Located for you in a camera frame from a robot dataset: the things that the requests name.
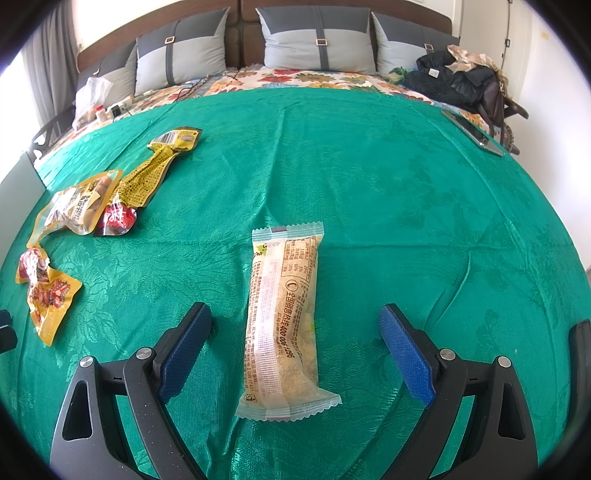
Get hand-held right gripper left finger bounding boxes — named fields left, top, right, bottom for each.
left=50, top=302, right=213, bottom=480

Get clear plastic bag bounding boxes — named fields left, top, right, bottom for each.
left=73, top=76, right=114, bottom=128

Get yellow dotted long packet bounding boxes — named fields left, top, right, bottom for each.
left=121, top=128, right=204, bottom=207

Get black chair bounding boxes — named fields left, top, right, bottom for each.
left=27, top=111, right=77, bottom=163

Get brown bag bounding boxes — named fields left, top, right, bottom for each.
left=475, top=78, right=530, bottom=140

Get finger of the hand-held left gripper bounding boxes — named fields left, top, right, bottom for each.
left=0, top=310, right=18, bottom=355

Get flat tablet device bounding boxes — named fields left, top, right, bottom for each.
left=441, top=109, right=505, bottom=158

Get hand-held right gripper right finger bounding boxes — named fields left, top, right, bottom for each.
left=378, top=303, right=536, bottom=480

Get beige patterned cloth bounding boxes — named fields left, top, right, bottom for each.
left=445, top=44, right=509, bottom=75

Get brown headboard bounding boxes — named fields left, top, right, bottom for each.
left=76, top=0, right=452, bottom=77

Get floral bedsheet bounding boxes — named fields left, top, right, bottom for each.
left=34, top=65, right=518, bottom=158

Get yellow and red snack packet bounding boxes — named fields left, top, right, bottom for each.
left=15, top=247, right=84, bottom=347

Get green patterned blanket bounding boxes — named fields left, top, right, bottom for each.
left=0, top=85, right=585, bottom=480

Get grey pillow with strap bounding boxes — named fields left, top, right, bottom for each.
left=372, top=11, right=460, bottom=75
left=134, top=7, right=230, bottom=89
left=255, top=6, right=376, bottom=75
left=76, top=44, right=139, bottom=101

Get grey curtain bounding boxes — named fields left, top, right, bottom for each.
left=23, top=0, right=80, bottom=126

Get yellow sausage packet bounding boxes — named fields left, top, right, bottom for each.
left=27, top=170, right=124, bottom=250

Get black jacket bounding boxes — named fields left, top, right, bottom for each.
left=402, top=50, right=502, bottom=114

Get black cables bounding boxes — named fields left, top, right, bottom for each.
left=134, top=69, right=242, bottom=101

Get long clear-wrapped snack bar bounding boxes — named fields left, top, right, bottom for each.
left=235, top=222, right=343, bottom=422

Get small red snack packet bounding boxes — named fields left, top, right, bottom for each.
left=95, top=200, right=139, bottom=237

